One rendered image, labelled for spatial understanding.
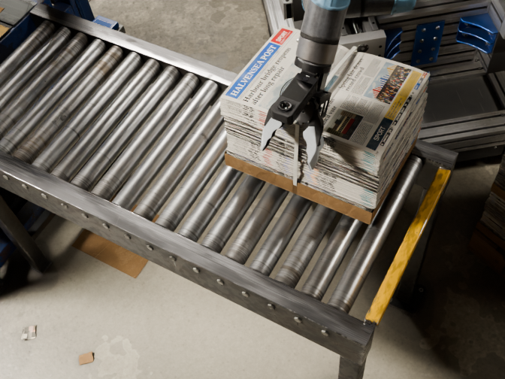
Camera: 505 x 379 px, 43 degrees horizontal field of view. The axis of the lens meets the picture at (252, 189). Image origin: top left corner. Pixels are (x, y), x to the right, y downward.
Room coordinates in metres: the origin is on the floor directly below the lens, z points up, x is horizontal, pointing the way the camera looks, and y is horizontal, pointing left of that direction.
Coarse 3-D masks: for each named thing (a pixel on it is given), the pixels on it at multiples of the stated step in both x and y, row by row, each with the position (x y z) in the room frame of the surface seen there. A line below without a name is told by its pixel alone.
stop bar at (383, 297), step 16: (448, 176) 0.82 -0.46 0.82; (432, 192) 0.78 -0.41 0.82; (432, 208) 0.74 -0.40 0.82; (416, 224) 0.70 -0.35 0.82; (416, 240) 0.66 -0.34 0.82; (400, 256) 0.63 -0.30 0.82; (400, 272) 0.59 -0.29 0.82; (384, 288) 0.56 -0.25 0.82; (384, 304) 0.53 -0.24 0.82; (368, 320) 0.50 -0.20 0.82
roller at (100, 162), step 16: (160, 80) 1.28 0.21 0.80; (176, 80) 1.29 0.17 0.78; (144, 96) 1.23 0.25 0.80; (160, 96) 1.23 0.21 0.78; (144, 112) 1.18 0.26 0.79; (128, 128) 1.13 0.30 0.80; (112, 144) 1.08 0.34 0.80; (96, 160) 1.03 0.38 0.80; (112, 160) 1.05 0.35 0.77; (80, 176) 0.99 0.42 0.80; (96, 176) 1.00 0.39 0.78
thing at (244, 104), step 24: (264, 48) 1.09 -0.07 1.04; (288, 48) 1.08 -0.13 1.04; (240, 72) 1.02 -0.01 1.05; (264, 72) 1.01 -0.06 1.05; (288, 72) 1.00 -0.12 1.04; (240, 96) 0.94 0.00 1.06; (264, 96) 0.93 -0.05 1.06; (240, 120) 0.91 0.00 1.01; (264, 120) 0.88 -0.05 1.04; (240, 144) 0.92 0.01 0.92; (264, 168) 0.88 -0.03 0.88
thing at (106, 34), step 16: (32, 16) 1.64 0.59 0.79; (48, 16) 1.62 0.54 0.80; (64, 16) 1.61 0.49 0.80; (96, 32) 1.51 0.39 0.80; (112, 32) 1.50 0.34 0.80; (128, 48) 1.42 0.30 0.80; (144, 48) 1.41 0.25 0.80; (160, 48) 1.41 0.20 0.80; (160, 64) 1.36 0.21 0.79; (176, 64) 1.33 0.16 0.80; (192, 64) 1.32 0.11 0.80; (208, 64) 1.31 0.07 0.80; (224, 80) 1.24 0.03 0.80; (192, 96) 1.30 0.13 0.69; (416, 144) 0.94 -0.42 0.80; (432, 144) 0.93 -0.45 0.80; (432, 160) 0.88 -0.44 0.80; (448, 160) 0.88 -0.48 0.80; (432, 176) 0.88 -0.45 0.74
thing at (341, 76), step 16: (336, 64) 1.02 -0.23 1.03; (352, 64) 1.01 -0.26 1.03; (336, 80) 0.97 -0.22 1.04; (320, 112) 0.87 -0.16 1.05; (288, 128) 0.85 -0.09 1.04; (304, 128) 0.83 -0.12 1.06; (288, 144) 0.85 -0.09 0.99; (304, 144) 0.83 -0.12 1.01; (288, 160) 0.85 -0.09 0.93; (304, 160) 0.82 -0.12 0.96; (288, 176) 0.84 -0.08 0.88; (304, 176) 0.82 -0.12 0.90
